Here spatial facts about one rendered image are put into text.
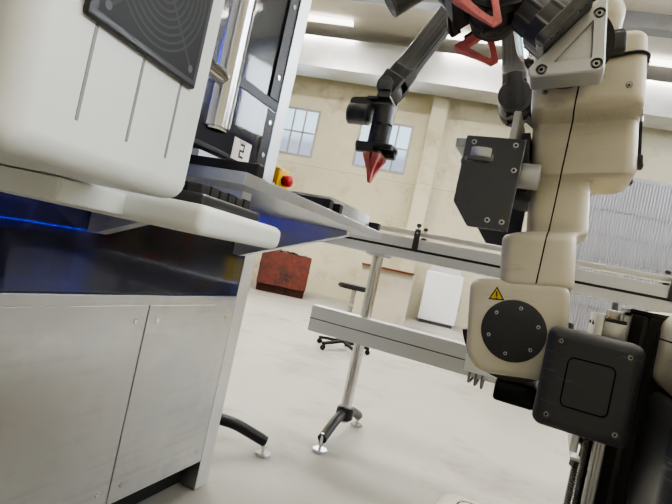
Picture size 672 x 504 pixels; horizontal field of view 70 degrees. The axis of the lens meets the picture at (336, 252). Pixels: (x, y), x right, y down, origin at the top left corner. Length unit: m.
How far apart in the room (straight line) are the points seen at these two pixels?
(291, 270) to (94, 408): 6.91
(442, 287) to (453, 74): 3.79
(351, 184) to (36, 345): 9.03
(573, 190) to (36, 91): 0.81
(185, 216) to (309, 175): 9.60
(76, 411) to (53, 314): 0.24
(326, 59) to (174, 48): 9.30
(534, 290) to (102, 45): 0.72
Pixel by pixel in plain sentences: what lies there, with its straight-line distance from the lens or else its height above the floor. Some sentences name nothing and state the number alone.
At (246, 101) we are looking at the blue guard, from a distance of 1.43.
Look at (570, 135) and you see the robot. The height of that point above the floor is 1.07.
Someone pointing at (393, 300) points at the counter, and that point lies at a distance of 7.01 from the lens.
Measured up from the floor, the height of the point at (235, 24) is 0.98.
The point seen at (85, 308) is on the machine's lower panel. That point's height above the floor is 0.57.
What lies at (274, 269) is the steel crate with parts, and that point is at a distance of 8.02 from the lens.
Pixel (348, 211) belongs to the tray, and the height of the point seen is 0.90.
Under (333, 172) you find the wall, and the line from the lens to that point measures 9.97.
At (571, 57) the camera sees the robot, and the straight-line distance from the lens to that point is 0.82.
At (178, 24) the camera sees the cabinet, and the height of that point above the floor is 0.93.
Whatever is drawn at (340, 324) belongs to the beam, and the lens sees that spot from 2.20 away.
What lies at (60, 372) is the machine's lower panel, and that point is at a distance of 1.14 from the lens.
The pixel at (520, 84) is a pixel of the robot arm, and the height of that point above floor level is 1.26.
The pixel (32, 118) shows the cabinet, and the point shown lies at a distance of 0.32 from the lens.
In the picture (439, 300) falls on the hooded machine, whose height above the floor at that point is 0.44.
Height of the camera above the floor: 0.78
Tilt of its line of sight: 1 degrees up
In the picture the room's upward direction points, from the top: 12 degrees clockwise
